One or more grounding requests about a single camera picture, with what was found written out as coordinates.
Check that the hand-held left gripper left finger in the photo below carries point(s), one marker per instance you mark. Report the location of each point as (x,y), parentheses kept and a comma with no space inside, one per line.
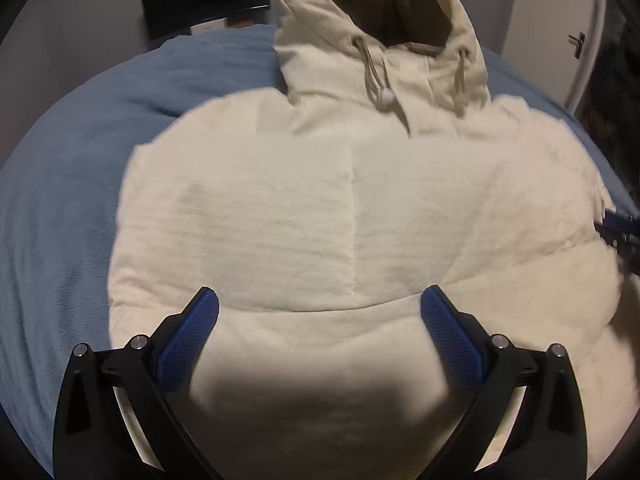
(192,330)

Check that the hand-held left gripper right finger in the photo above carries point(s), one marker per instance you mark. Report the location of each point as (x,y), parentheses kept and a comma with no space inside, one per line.
(450,332)

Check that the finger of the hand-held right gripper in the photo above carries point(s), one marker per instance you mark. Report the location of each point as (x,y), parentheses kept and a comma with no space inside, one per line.
(625,245)
(621,221)

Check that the cream hooded puffer jacket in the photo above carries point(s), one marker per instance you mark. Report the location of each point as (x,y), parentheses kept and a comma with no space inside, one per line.
(350,220)

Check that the pile of dark clothes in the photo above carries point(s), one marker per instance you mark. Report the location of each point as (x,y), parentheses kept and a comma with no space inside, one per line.
(617,110)

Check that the blue fleece blanket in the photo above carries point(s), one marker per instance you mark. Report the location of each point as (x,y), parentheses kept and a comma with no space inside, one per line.
(65,200)

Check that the white door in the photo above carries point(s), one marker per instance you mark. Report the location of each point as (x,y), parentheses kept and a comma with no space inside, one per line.
(550,20)

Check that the white box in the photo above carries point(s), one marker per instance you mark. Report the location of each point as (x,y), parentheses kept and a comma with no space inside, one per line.
(210,26)

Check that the black monitor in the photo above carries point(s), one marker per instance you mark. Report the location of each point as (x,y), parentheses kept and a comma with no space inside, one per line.
(200,0)

